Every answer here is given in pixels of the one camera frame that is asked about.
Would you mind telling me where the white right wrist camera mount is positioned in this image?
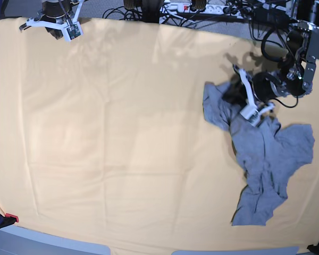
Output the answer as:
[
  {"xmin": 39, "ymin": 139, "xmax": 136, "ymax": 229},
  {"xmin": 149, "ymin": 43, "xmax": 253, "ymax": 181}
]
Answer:
[{"xmin": 19, "ymin": 0, "xmax": 85, "ymax": 41}]

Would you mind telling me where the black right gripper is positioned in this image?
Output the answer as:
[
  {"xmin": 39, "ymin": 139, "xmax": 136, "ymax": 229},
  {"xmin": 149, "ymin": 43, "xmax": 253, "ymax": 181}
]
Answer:
[{"xmin": 41, "ymin": 2, "xmax": 75, "ymax": 40}]

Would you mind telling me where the grey t-shirt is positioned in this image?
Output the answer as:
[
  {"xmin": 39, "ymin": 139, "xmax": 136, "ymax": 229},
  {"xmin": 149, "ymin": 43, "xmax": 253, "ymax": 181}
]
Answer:
[{"xmin": 203, "ymin": 82, "xmax": 315, "ymax": 226}]

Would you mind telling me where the yellow tablecloth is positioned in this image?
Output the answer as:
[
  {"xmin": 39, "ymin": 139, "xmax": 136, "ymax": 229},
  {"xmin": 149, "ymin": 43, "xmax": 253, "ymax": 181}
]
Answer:
[{"xmin": 0, "ymin": 18, "xmax": 319, "ymax": 254}]

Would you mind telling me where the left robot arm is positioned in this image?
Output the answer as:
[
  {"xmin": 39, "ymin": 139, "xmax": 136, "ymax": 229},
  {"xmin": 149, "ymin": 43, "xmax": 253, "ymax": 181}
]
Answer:
[{"xmin": 224, "ymin": 1, "xmax": 319, "ymax": 105}]

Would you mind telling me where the black power adapter box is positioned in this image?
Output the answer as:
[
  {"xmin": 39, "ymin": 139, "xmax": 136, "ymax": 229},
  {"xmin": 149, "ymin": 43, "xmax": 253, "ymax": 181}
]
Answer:
[{"xmin": 253, "ymin": 8, "xmax": 290, "ymax": 27}]

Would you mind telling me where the white power strip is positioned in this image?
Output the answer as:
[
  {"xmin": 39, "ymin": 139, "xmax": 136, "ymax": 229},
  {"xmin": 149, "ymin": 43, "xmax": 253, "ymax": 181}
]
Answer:
[{"xmin": 160, "ymin": 1, "xmax": 251, "ymax": 20}]

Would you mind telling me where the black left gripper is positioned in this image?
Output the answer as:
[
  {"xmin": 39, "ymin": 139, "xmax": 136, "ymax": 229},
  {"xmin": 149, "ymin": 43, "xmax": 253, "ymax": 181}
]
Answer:
[{"xmin": 222, "ymin": 71, "xmax": 289, "ymax": 106}]

